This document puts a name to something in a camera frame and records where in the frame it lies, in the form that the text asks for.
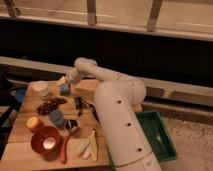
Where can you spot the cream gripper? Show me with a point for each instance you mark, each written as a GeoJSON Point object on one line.
{"type": "Point", "coordinates": [61, 81]}

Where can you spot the blue sponge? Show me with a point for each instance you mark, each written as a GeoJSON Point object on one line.
{"type": "Point", "coordinates": [64, 89]}

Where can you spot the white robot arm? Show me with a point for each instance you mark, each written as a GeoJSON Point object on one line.
{"type": "Point", "coordinates": [114, 99]}

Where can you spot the white cup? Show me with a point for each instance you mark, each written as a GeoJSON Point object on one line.
{"type": "Point", "coordinates": [41, 88]}

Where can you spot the bunch of dark grapes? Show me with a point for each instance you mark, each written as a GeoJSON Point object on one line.
{"type": "Point", "coordinates": [50, 105]}

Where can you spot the blue object at left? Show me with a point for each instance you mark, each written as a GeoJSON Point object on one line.
{"type": "Point", "coordinates": [20, 95]}

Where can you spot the small metal cup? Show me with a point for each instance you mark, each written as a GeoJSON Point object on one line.
{"type": "Point", "coordinates": [71, 125]}

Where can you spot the orange fruit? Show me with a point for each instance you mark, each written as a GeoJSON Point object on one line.
{"type": "Point", "coordinates": [34, 123]}

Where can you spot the orange bowl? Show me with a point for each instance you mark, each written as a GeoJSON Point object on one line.
{"type": "Point", "coordinates": [45, 140]}

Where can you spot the orange carrot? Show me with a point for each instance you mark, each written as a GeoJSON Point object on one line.
{"type": "Point", "coordinates": [63, 155]}

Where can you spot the green plastic tray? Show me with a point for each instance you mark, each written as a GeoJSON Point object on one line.
{"type": "Point", "coordinates": [156, 136]}

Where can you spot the black handled tool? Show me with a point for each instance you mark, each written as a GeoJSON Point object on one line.
{"type": "Point", "coordinates": [82, 104]}

